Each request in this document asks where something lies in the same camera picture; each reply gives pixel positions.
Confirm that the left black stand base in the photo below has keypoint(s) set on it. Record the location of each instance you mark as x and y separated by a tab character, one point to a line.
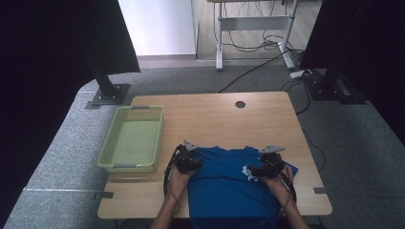
108	92

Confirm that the black stand base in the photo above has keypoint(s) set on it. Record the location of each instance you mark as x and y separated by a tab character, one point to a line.
328	86
108	92

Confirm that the blue t-shirt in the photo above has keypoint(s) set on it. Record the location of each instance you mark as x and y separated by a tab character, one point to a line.
229	194

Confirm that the right black stand base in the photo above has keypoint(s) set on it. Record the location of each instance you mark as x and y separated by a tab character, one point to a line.
328	86

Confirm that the white desk frame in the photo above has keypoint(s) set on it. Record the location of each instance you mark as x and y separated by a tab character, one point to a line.
254	23

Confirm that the white power strip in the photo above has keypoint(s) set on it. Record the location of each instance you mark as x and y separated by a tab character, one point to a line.
296	74

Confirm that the grey table bracket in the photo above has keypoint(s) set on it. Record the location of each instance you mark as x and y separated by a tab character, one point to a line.
106	195
321	190

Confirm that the person's right hand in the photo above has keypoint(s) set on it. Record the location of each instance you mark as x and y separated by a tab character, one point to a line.
281	189

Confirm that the pale green plastic basket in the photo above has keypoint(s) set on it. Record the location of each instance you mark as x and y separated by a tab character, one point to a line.
133	143

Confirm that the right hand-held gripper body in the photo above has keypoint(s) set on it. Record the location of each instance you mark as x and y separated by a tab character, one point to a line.
272	165

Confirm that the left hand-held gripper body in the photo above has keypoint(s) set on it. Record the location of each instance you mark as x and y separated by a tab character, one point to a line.
184	160

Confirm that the black curtain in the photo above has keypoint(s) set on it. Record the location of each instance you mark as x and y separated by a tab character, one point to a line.
47	63
366	47

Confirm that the person's left hand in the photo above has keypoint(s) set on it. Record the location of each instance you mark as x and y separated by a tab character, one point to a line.
176	184

